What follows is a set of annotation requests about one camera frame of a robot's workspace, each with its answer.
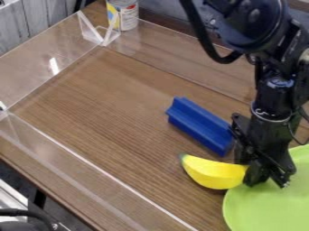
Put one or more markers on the clear acrylic enclosure wall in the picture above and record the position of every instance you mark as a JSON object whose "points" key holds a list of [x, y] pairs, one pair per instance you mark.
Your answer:
{"points": [[100, 151]]}

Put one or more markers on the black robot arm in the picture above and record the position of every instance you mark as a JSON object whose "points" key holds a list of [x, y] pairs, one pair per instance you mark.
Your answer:
{"points": [[260, 30]]}

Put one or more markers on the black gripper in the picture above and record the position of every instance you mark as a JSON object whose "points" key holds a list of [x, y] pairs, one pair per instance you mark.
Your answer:
{"points": [[262, 137]]}

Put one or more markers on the white can with label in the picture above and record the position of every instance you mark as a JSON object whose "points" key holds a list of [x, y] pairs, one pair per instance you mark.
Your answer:
{"points": [[123, 14]]}

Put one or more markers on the green plate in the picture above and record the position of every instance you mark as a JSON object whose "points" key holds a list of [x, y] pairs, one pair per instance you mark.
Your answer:
{"points": [[266, 208]]}

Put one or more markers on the blue star-shaped block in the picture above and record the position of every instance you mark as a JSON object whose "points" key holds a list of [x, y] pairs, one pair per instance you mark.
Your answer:
{"points": [[203, 126]]}

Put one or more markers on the yellow toy banana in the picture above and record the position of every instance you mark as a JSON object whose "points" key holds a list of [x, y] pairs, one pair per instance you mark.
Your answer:
{"points": [[214, 175]]}

